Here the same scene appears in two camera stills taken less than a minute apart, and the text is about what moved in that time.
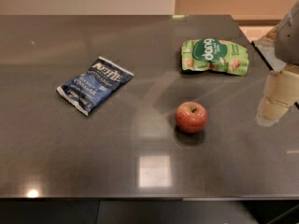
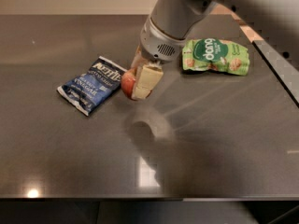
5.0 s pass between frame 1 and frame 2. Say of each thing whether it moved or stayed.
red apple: moved
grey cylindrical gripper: moved
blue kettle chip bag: stayed
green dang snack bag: stayed
